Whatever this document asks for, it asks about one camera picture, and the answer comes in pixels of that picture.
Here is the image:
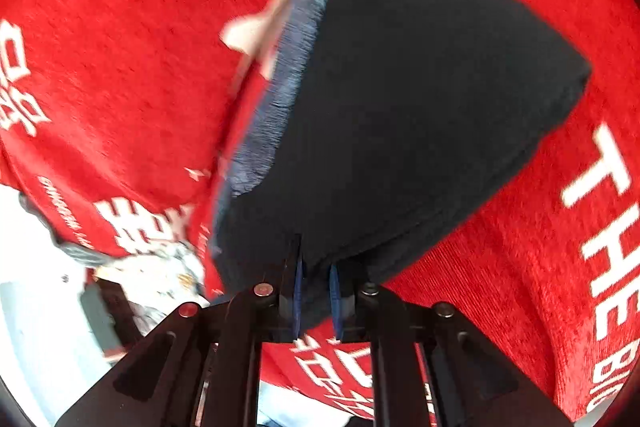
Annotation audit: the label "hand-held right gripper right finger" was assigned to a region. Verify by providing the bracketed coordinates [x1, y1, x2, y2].
[327, 259, 571, 427]

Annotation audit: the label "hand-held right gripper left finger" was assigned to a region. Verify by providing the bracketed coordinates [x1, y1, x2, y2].
[55, 237, 306, 427]

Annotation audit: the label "black pants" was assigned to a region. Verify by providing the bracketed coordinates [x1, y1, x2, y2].
[215, 0, 593, 333]

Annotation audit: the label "white patterned cloth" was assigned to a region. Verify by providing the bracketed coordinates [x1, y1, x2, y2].
[92, 242, 206, 308]

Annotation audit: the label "red printed sofa seat cover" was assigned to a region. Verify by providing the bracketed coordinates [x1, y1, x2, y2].
[210, 0, 640, 423]

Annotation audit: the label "red printed sofa back cover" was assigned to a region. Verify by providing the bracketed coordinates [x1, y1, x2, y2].
[0, 0, 351, 268]

